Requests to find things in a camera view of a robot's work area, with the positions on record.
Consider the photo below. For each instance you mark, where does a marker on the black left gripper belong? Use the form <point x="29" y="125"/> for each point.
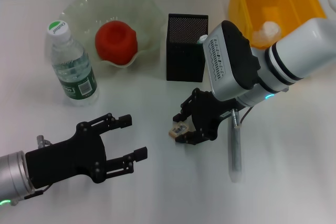
<point x="65" y="158"/>

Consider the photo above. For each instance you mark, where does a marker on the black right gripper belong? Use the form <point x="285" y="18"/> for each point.
<point x="207" y="113"/>

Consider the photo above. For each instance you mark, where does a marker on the beige eraser with barcode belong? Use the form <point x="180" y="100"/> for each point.
<point x="179" y="129"/>

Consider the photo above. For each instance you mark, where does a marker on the grey pen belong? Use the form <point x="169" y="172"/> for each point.
<point x="235" y="155"/>

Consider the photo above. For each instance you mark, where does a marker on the green and clear pen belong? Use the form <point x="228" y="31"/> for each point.
<point x="201" y="40"/>

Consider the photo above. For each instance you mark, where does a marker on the clear bottle with green label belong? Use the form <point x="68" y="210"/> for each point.
<point x="73" y="72"/>

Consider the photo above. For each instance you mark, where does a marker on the red-orange knitted orange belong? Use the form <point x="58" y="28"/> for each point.
<point x="115" y="43"/>

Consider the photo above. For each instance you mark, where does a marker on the white paper ball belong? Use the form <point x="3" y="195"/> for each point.
<point x="267" y="32"/>

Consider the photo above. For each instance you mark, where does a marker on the silver and white left robot arm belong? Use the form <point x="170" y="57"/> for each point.
<point x="13" y="174"/>

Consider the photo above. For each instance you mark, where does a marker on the black mesh pen holder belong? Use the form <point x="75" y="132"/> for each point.
<point x="183" y="58"/>

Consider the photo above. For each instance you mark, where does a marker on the pale green glass fruit plate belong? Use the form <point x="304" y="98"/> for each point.
<point x="115" y="3"/>

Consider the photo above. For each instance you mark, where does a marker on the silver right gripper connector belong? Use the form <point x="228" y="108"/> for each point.
<point x="235" y="117"/>

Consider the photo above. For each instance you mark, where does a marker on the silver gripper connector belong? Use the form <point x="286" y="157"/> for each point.
<point x="235" y="117"/>
<point x="40" y="140"/>

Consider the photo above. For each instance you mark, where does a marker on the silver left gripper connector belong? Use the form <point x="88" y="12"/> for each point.
<point x="40" y="140"/>

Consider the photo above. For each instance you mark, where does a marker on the yellow plastic bin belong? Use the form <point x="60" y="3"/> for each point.
<point x="241" y="11"/>

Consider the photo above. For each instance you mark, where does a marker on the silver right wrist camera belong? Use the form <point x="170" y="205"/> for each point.
<point x="223" y="58"/>

